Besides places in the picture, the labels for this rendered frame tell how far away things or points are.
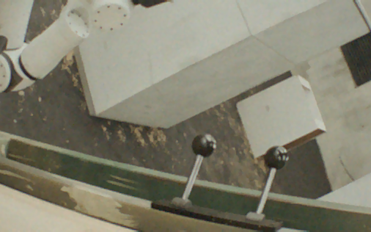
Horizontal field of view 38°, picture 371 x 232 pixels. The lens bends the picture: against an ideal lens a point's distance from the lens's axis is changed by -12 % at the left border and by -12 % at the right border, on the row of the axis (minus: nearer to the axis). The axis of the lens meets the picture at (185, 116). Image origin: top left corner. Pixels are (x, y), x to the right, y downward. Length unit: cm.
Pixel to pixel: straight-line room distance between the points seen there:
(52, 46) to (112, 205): 30
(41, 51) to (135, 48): 237
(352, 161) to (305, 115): 324
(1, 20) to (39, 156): 39
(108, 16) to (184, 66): 228
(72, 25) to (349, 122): 800
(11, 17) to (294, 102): 484
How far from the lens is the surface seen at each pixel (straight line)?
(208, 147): 91
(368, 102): 884
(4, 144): 137
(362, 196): 432
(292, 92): 575
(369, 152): 877
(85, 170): 124
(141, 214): 90
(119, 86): 339
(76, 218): 84
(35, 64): 104
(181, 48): 323
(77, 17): 104
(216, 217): 85
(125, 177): 119
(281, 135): 574
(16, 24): 107
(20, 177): 104
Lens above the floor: 178
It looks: 22 degrees down
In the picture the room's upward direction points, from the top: 65 degrees clockwise
